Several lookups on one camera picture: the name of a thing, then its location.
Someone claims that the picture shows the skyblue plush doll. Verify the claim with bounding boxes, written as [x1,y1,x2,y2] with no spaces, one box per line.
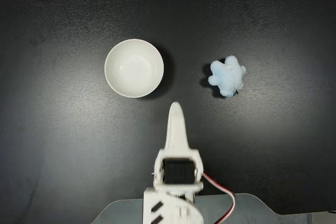
[208,55,247,98]

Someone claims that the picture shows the white bowl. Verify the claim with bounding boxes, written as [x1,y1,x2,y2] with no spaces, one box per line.
[104,38,165,99]

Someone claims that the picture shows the red white gripper cable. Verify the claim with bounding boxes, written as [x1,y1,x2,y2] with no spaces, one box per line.
[202,173,236,224]

